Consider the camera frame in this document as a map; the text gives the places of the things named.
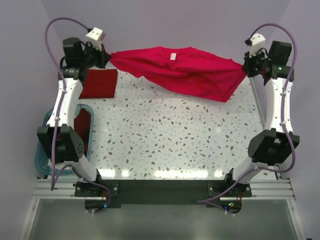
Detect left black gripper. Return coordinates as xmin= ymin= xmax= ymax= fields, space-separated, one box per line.
xmin=81 ymin=41 xmax=113 ymax=70

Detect bright pink-red t-shirt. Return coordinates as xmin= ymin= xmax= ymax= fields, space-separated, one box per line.
xmin=110 ymin=46 xmax=246 ymax=103

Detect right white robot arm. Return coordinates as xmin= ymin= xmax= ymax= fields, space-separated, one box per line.
xmin=222 ymin=41 xmax=300 ymax=197

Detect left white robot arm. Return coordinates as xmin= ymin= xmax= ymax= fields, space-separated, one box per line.
xmin=37 ymin=37 xmax=111 ymax=196

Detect folded dark red t-shirt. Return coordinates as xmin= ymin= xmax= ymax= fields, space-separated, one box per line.
xmin=79 ymin=69 xmax=118 ymax=99

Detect dark red clothes in basket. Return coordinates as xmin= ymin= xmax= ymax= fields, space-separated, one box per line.
xmin=56 ymin=109 xmax=92 ymax=157

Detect teal plastic basket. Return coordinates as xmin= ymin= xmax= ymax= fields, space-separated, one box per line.
xmin=35 ymin=104 xmax=94 ymax=176

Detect white cloth in basket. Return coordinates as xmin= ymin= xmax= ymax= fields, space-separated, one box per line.
xmin=46 ymin=161 xmax=71 ymax=172

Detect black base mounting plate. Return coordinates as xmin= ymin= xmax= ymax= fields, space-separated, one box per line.
xmin=74 ymin=178 xmax=253 ymax=209

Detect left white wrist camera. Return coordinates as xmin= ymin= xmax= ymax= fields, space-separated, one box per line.
xmin=85 ymin=27 xmax=105 ymax=43

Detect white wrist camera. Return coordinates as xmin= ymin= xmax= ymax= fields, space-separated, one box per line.
xmin=245 ymin=33 xmax=266 ymax=58
xmin=85 ymin=27 xmax=105 ymax=43

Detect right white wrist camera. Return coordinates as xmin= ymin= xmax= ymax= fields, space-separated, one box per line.
xmin=245 ymin=33 xmax=266 ymax=58

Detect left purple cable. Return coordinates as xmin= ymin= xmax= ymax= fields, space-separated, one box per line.
xmin=44 ymin=17 xmax=112 ymax=215

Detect aluminium frame rail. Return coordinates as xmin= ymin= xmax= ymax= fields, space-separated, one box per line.
xmin=31 ymin=177 xmax=77 ymax=200

